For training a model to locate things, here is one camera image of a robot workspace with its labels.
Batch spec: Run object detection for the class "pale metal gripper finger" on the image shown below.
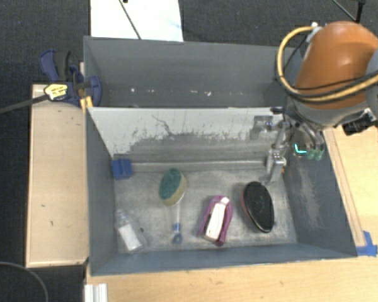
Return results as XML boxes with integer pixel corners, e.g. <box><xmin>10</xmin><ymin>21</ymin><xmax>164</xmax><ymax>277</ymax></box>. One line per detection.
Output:
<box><xmin>259</xmin><ymin>151</ymin><xmax>287</xmax><ymax>186</ymax></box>
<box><xmin>249</xmin><ymin>115</ymin><xmax>275</xmax><ymax>141</ymax></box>

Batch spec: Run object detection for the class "black oval brush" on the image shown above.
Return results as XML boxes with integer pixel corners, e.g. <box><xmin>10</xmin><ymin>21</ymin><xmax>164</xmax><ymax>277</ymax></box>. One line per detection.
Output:
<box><xmin>240</xmin><ymin>181</ymin><xmax>276</xmax><ymax>234</ymax></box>

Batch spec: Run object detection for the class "grey metal bin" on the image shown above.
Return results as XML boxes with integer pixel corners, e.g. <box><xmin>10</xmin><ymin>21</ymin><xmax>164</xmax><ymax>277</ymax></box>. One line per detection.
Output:
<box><xmin>83</xmin><ymin>35</ymin><xmax>359</xmax><ymax>277</ymax></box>

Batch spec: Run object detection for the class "green sponge dish wand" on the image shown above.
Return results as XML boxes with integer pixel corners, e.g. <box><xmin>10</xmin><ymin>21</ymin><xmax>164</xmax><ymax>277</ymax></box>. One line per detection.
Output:
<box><xmin>158</xmin><ymin>167</ymin><xmax>188</xmax><ymax>245</ymax></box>

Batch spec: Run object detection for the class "clear plastic bottle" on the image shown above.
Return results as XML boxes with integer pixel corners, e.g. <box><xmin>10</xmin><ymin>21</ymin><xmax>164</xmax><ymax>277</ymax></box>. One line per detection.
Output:
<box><xmin>114</xmin><ymin>208</ymin><xmax>148</xmax><ymax>253</ymax></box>

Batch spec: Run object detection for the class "pale wood flat board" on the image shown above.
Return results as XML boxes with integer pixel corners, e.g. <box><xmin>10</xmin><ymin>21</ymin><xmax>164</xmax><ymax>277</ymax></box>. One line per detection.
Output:
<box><xmin>25</xmin><ymin>83</ymin><xmax>91</xmax><ymax>269</ymax></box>

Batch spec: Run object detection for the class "black cylinder on white bracket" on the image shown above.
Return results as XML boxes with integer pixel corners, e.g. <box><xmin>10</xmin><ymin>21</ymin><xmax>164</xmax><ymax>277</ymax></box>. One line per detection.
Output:
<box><xmin>342</xmin><ymin>109</ymin><xmax>377</xmax><ymax>135</ymax></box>

